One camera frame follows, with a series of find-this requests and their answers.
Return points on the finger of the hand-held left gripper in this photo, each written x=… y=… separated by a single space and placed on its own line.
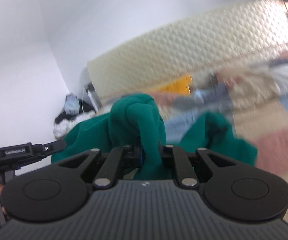
x=50 y=147

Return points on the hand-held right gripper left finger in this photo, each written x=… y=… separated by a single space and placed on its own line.
x=111 y=165

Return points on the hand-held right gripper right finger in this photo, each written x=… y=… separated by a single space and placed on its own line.
x=181 y=165

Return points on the green hoodie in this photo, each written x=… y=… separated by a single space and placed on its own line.
x=134 y=120

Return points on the white clothes pile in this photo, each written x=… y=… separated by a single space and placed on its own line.
x=64 y=130

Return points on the dark cloth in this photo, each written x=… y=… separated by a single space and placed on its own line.
x=66 y=117

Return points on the blue face mask packet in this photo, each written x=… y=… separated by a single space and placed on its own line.
x=71 y=105

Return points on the yellow cloth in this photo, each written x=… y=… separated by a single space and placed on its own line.
x=177 y=86

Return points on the patchwork checked quilt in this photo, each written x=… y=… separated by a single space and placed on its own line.
x=259 y=120

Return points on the cream quilted headboard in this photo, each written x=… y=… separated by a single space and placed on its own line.
x=184 y=50

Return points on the grey wall socket panel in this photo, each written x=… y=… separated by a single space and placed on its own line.
x=89 y=87

